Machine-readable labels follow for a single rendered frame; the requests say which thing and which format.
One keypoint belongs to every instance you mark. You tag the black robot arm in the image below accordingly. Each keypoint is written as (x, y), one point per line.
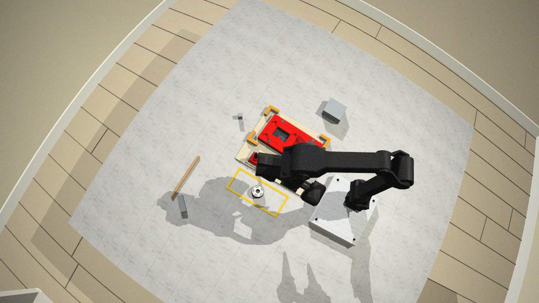
(303, 161)

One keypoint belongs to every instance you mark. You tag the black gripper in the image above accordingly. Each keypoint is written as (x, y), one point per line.
(312, 193)

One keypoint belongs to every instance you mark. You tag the black wheel with white hub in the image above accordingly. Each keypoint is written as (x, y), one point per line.
(257, 188)

